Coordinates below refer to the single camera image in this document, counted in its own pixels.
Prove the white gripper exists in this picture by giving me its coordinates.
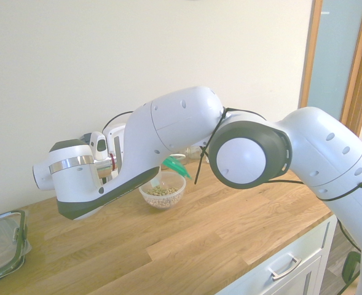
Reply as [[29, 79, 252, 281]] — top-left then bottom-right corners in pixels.
[[103, 122, 128, 164]]

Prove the green round container lid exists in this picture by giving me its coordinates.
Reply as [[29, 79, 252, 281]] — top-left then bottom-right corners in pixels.
[[161, 155, 193, 179]]

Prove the black container with clear lid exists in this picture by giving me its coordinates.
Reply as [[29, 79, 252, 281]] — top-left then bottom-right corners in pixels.
[[0, 209, 31, 285]]

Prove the clear bowl with cereal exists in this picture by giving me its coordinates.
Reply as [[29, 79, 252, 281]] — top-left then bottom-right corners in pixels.
[[138, 171, 187, 210]]

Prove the white cabinet front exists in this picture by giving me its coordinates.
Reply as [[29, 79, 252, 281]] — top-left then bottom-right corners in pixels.
[[216, 214, 339, 295]]

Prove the wooden framed glass door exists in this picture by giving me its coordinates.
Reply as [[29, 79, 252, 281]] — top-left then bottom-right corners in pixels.
[[299, 0, 362, 140]]

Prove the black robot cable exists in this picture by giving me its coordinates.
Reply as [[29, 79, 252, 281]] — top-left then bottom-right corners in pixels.
[[102, 107, 362, 251]]

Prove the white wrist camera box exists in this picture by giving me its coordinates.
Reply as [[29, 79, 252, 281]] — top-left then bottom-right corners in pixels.
[[90, 131, 108, 161]]

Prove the silver drawer handle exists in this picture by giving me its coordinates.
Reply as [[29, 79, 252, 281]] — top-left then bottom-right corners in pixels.
[[267, 254, 302, 281]]

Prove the dark green curved frame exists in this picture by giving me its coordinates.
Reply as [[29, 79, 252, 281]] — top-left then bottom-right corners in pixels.
[[341, 251, 362, 284]]

